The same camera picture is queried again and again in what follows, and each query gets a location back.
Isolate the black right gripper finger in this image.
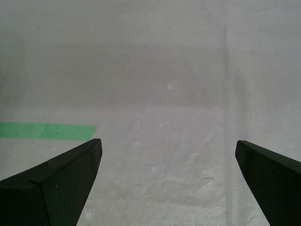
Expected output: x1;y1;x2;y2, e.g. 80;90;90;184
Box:
235;140;301;226
0;138;103;226

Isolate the long green tape strip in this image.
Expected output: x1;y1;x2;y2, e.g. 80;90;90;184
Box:
0;121;97;142

